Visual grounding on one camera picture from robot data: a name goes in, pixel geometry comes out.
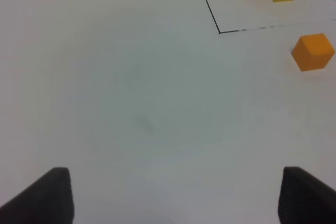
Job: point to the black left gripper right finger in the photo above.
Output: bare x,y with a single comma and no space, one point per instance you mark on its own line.
304,198

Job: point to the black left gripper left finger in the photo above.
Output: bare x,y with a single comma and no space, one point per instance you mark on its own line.
48,200

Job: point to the orange cube block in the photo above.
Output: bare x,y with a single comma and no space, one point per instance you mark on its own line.
312,52

